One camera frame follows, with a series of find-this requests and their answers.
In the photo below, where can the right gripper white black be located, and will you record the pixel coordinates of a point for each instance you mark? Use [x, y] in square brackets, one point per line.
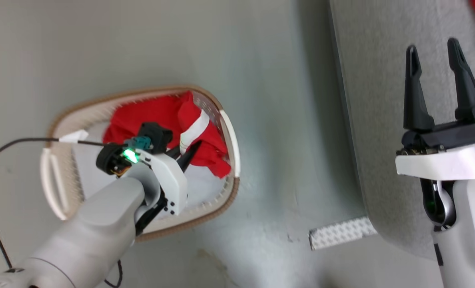
[445, 160]

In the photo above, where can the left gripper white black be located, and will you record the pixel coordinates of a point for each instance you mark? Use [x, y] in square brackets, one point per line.
[169, 176]

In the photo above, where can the red garment with white band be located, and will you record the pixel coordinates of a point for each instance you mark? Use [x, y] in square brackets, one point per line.
[161, 110]

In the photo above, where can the white laundry basket brown rim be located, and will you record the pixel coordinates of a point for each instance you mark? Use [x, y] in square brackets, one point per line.
[61, 124]

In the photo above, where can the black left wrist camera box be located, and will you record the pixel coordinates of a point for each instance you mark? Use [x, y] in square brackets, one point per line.
[155, 134]

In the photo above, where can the grey fabric sofa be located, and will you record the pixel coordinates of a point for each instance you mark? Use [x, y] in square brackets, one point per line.
[381, 120]

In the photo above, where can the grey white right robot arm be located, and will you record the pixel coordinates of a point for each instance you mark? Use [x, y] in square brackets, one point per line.
[469, 232]

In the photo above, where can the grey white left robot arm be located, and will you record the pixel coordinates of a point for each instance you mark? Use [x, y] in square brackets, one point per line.
[85, 236]

